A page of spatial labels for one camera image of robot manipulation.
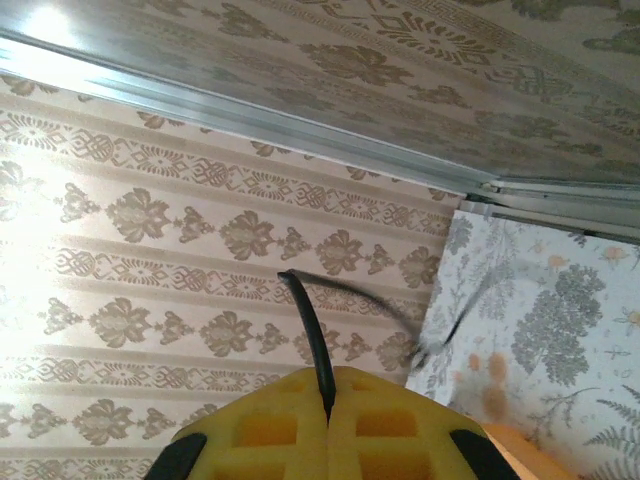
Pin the aluminium frame post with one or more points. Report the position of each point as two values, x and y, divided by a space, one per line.
200 100

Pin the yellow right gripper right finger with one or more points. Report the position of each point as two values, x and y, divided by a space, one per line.
345 440

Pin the aluminium side rail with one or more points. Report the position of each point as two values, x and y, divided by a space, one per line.
575 205

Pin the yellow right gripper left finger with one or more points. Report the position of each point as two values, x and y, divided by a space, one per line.
310 435

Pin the floral tablecloth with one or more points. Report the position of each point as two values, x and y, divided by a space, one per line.
565 310

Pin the orange plastic bin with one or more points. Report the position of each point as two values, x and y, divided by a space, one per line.
520 455

